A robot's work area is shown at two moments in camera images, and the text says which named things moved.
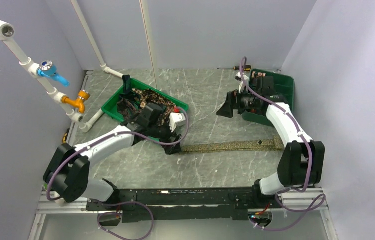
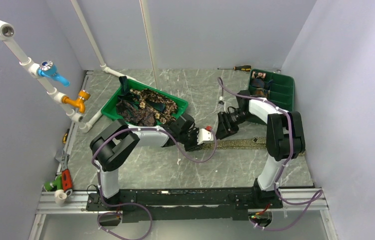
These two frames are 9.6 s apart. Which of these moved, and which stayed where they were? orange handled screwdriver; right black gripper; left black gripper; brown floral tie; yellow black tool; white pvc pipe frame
Moved: right black gripper; left black gripper
Stayed: brown floral tie; orange handled screwdriver; white pvc pipe frame; yellow black tool
